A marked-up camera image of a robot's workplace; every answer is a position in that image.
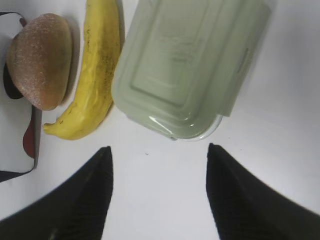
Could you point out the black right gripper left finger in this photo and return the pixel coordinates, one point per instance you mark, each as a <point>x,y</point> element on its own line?
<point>76,210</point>

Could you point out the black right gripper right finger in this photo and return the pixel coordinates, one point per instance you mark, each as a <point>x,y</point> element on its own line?
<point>245,208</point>

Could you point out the navy blue lunch bag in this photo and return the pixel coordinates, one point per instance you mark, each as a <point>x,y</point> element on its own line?
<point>18,151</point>

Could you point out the yellow banana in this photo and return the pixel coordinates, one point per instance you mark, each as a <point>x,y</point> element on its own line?
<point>101,52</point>

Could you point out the brown bread roll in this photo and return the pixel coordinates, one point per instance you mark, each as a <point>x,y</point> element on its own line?
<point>39,60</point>

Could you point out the green lidded glass container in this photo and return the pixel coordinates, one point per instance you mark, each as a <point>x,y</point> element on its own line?
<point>184,61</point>

